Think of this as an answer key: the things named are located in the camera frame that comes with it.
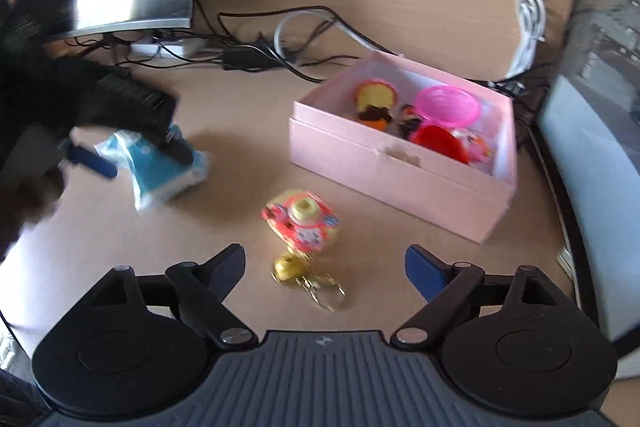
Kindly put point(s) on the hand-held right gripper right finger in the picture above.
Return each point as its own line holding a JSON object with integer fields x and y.
{"x": 425, "y": 272}

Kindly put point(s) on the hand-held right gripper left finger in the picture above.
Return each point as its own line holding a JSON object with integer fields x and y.
{"x": 225, "y": 272}

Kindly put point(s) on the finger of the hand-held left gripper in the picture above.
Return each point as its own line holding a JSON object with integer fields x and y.
{"x": 175, "y": 147}
{"x": 92, "y": 161}

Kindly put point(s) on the blue tissue packet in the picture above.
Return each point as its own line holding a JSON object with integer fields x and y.
{"x": 155, "y": 179}

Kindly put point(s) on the pink cardboard box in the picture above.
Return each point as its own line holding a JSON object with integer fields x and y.
{"x": 400, "y": 187}

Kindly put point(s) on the red round plastic toy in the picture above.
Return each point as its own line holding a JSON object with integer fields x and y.
{"x": 440, "y": 142}

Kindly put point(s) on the small black red figure toy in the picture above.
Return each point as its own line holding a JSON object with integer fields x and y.
{"x": 407, "y": 122}

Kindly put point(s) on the pink plastic toy basket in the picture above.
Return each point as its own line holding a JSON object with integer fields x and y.
{"x": 445, "y": 104}

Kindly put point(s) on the yellow pink cupcake toy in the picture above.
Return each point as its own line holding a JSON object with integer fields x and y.
{"x": 372, "y": 94}

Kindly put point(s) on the wooden desktop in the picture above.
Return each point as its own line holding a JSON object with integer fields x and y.
{"x": 240, "y": 107}

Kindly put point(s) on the white power strip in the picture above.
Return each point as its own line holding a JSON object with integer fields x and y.
{"x": 165, "y": 48}

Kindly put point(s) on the black power adapter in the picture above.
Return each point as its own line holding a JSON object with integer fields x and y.
{"x": 250, "y": 57}

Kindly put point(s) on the right computer monitor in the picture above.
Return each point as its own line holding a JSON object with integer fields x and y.
{"x": 600, "y": 107}

